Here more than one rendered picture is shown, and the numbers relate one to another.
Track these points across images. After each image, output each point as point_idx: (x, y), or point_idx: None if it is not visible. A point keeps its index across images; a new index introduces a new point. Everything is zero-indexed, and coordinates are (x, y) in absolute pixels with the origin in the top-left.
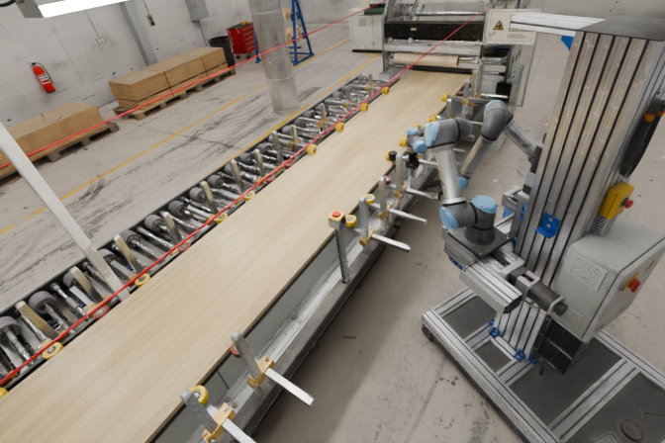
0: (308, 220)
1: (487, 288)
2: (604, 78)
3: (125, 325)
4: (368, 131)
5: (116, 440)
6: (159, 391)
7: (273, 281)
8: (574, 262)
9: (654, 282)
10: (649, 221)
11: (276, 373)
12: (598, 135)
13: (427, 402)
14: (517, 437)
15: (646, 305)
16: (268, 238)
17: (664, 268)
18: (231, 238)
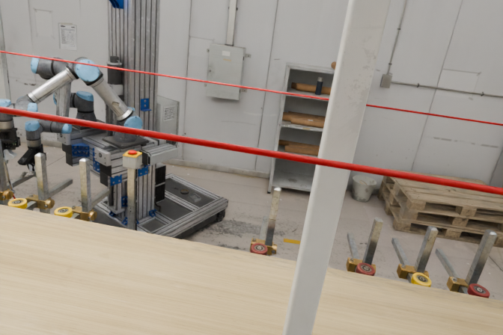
0: (52, 245)
1: (165, 151)
2: (147, 12)
3: None
4: None
5: (379, 293)
6: (330, 286)
7: (175, 248)
8: (165, 112)
9: (74, 180)
10: (11, 170)
11: (260, 235)
12: (151, 41)
13: None
14: (191, 238)
15: (93, 186)
16: (93, 276)
17: (63, 176)
18: (85, 330)
